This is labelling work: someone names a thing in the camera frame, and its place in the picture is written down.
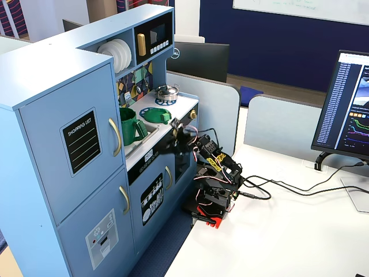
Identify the green plastic container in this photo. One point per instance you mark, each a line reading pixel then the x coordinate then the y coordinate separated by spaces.
pixel 128 130

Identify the red table clamp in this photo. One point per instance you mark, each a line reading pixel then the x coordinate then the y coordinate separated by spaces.
pixel 214 222

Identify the dishwasher door with print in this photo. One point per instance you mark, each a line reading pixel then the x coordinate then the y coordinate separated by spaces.
pixel 135 202

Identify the fridge door with shopping list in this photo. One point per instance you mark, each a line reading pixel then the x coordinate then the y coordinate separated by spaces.
pixel 37 144

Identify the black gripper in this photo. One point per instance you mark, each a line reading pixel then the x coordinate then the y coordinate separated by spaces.
pixel 181 138

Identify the grey desk divider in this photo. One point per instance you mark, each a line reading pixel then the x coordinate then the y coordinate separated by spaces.
pixel 213 109
pixel 276 124
pixel 11 44

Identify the black Dell monitor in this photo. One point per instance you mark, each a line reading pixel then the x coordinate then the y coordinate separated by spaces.
pixel 201 60

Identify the oven door with window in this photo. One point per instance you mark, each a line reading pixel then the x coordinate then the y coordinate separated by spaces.
pixel 192 167

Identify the fridge door with dispenser print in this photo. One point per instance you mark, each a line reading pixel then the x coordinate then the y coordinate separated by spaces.
pixel 75 231

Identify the steel pot lid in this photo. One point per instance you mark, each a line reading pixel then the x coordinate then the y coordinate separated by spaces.
pixel 165 89

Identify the transparent base plate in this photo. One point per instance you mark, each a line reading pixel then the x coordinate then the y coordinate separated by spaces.
pixel 357 199

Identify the metal slotted spatula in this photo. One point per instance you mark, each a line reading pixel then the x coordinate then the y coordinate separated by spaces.
pixel 127 98

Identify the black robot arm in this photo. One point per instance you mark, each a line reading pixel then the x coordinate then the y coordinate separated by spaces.
pixel 212 148

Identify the gold stove knob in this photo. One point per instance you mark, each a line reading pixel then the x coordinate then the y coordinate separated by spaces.
pixel 192 114
pixel 175 133

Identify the blue wooden toy kitchen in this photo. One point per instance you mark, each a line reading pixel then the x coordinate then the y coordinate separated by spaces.
pixel 43 72

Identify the metal ladle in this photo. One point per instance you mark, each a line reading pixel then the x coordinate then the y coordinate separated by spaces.
pixel 139 89

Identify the small metal spoon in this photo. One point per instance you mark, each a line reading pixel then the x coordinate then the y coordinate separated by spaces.
pixel 146 83

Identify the steel toy pot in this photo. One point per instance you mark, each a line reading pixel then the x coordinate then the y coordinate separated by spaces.
pixel 167 97

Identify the dark monitor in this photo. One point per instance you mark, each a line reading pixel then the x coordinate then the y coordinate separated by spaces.
pixel 70 25

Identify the whiteboard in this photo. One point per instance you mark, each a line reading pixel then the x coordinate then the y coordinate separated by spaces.
pixel 288 7

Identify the green container lid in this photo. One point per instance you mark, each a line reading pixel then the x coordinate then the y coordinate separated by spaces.
pixel 154 114

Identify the grey toy sink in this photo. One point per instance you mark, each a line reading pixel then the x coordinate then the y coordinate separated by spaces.
pixel 150 130

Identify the white toy plate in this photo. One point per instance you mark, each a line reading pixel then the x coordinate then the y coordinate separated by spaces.
pixel 129 56
pixel 123 54
pixel 108 49

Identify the black monitor stand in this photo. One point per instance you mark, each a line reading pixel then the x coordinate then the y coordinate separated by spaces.
pixel 319 161

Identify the black toy microwave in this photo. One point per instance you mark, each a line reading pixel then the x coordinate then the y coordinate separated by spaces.
pixel 147 29

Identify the monitor with lit screen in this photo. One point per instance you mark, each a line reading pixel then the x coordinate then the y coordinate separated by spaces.
pixel 346 101

